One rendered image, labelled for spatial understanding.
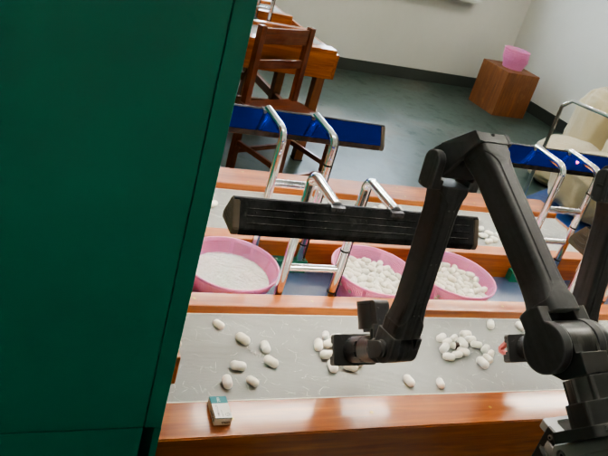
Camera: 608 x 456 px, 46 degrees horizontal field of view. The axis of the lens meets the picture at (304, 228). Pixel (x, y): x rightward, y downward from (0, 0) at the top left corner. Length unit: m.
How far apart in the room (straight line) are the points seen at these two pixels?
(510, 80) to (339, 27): 1.77
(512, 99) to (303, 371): 6.11
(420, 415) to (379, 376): 0.16
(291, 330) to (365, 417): 0.33
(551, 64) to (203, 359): 6.74
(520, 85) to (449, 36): 0.96
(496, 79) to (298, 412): 6.22
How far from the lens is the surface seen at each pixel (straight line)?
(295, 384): 1.62
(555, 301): 1.10
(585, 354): 1.07
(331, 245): 2.15
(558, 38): 7.99
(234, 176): 2.41
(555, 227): 3.00
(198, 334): 1.68
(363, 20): 7.30
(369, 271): 2.16
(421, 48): 7.75
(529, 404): 1.83
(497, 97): 7.43
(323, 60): 4.52
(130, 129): 0.97
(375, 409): 1.59
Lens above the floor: 1.75
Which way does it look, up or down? 27 degrees down
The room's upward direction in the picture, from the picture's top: 17 degrees clockwise
